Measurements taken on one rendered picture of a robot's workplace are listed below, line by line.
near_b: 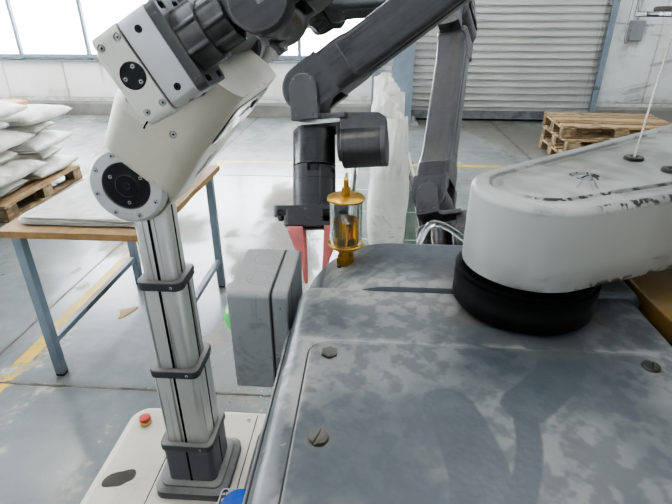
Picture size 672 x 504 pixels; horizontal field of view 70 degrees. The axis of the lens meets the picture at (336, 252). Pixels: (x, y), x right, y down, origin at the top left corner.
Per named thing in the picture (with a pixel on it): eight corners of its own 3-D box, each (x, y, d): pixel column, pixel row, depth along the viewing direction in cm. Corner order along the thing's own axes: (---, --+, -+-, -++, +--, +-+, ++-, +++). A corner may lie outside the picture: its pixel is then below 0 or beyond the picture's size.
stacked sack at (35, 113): (32, 113, 470) (29, 100, 465) (75, 114, 468) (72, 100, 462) (-17, 128, 411) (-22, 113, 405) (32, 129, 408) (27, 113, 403)
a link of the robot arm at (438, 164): (450, 39, 98) (436, -3, 90) (479, 34, 96) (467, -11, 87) (423, 232, 85) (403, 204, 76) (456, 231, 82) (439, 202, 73)
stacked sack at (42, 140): (32, 139, 478) (28, 126, 472) (75, 139, 478) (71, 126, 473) (-11, 157, 419) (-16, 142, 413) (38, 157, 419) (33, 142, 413)
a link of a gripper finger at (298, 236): (343, 283, 60) (343, 209, 61) (286, 284, 60) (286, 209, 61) (343, 283, 67) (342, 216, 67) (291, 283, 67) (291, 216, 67)
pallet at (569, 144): (540, 135, 598) (542, 123, 592) (641, 136, 591) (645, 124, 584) (564, 152, 523) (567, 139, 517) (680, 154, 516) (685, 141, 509)
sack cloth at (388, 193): (368, 227, 283) (372, 100, 250) (405, 229, 281) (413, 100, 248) (364, 264, 241) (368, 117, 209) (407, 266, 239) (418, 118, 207)
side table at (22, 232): (136, 278, 305) (111, 162, 272) (232, 281, 302) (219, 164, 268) (45, 380, 220) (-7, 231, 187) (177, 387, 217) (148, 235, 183)
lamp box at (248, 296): (256, 332, 45) (249, 246, 41) (304, 334, 45) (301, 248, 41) (236, 388, 39) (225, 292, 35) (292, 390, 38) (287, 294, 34)
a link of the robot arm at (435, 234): (421, 233, 82) (411, 220, 77) (462, 226, 79) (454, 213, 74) (423, 272, 79) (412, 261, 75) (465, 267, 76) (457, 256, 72)
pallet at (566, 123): (542, 123, 593) (544, 111, 587) (646, 125, 578) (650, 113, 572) (560, 138, 520) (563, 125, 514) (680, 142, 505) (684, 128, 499)
